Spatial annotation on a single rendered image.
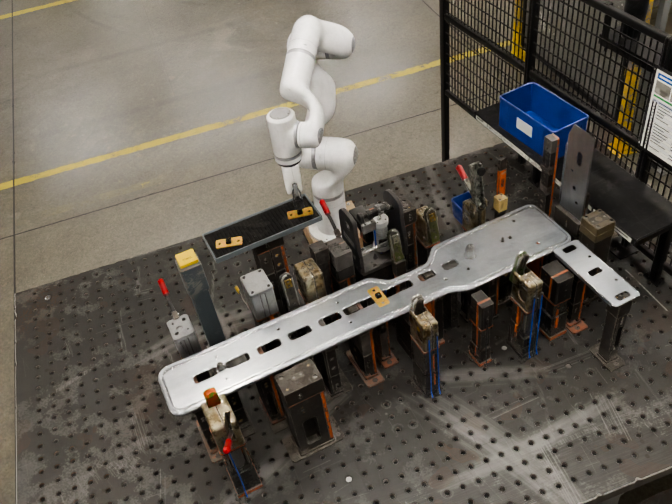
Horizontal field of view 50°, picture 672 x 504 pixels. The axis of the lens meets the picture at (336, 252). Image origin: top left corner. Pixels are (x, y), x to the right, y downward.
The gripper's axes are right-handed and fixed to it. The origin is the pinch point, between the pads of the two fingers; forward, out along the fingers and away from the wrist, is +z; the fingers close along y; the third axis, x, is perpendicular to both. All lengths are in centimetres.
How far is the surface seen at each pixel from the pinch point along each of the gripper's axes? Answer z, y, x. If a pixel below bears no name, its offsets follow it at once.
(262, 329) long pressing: 22.8, 31.2, -19.2
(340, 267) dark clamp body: 20.1, 14.9, 9.0
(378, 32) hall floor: 123, -333, 97
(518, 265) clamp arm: 15, 35, 61
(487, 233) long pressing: 23, 11, 60
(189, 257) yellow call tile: 6.8, 9.4, -36.9
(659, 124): -4, 7, 117
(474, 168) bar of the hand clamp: 2, 2, 58
